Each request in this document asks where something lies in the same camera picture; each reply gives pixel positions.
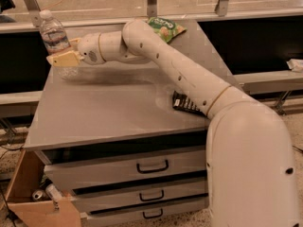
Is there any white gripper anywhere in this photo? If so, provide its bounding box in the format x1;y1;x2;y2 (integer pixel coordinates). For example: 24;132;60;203
46;33;105;67

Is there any silver soda can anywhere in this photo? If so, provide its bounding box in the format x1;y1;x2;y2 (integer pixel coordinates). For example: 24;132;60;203
32;189;48;201

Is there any wooden crate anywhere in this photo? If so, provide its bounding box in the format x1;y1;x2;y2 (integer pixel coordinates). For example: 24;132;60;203
6;149;81;227

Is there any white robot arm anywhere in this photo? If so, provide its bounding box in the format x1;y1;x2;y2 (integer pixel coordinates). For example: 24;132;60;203
47;20;300;227

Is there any middle grey drawer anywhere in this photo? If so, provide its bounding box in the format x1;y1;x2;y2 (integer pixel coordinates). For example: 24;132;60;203
71;178;208;213

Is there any clear plastic water bottle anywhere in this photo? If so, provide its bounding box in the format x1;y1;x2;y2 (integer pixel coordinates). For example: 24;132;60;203
40;9;78;80

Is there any white plastic bottle in crate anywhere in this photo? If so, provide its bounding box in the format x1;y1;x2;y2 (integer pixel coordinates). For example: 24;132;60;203
45;183;62;201

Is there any bottom grey drawer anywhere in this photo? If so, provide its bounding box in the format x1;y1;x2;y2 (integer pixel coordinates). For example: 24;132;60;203
87;196;208;227

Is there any grey drawer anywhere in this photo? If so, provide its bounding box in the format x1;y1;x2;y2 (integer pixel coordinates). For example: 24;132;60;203
87;196;208;227
45;147;205;190
71;178;208;213

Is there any black snack bar wrapper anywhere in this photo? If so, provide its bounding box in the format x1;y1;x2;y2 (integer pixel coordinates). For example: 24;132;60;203
172;91;204;115

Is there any grey drawer cabinet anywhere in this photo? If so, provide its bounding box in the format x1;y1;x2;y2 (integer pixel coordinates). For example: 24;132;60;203
24;19;244;227

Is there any green rice chip bag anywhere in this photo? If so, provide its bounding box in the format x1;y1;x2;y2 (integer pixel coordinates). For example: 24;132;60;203
148;17;187;44

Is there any crumpled white paper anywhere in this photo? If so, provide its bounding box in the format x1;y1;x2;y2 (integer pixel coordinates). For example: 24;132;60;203
287;59;303;73

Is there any top grey drawer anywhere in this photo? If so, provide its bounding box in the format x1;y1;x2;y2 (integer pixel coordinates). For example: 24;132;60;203
45;147;205;190

